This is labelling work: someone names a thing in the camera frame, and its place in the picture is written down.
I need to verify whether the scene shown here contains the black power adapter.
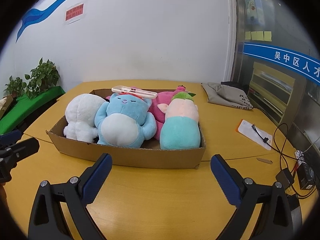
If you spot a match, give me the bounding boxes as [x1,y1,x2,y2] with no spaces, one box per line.
[276,167,295,190]

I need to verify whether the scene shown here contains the cartoon poster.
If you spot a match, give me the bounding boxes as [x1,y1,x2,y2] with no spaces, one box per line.
[245,0,265,26]

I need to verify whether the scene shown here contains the potted green plant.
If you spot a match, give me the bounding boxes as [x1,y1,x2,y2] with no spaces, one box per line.
[24,58,60,99]

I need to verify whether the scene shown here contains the blue banner strip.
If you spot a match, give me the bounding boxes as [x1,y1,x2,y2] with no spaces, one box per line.
[243,42,319,86]

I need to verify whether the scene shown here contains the white orange paper pad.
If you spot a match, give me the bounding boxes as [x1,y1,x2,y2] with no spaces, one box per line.
[236,119,272,151]

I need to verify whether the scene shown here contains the white power strip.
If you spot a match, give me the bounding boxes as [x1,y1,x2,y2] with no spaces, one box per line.
[295,150,306,166]

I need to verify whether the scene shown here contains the grey tote bag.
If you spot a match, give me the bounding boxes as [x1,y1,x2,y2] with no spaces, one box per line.
[201,82,253,110]

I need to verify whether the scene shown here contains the pink bear plush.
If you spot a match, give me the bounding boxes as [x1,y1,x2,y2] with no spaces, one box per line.
[95,88,201,150]

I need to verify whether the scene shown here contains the light blue plush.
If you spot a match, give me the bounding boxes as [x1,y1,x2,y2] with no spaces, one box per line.
[94,93,157,148]

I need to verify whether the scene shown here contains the cardboard box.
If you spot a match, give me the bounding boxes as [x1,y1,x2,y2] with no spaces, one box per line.
[48,86,206,169]

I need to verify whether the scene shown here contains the pink teal green-haired plush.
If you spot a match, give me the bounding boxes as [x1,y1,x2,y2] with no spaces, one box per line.
[157,92,201,150]

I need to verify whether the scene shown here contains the small tan tag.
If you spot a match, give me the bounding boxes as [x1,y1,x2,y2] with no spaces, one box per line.
[256,157,273,165]

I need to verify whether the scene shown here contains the white phone case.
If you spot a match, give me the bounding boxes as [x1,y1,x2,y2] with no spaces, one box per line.
[111,86,158,99]

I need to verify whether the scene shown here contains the white panda plush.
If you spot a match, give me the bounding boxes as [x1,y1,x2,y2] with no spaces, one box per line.
[63,94,106,143]

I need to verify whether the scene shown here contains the black box device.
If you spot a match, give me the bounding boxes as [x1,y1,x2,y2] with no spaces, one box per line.
[297,163,315,190]

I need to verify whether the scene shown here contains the green cloth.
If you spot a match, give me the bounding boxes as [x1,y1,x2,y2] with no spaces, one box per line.
[1,86,65,134]

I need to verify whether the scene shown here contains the red wall notice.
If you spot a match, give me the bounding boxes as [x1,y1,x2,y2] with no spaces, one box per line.
[65,3,84,22]

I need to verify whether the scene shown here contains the yellow sticky notes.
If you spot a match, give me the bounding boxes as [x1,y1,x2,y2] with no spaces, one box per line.
[245,31,272,42]

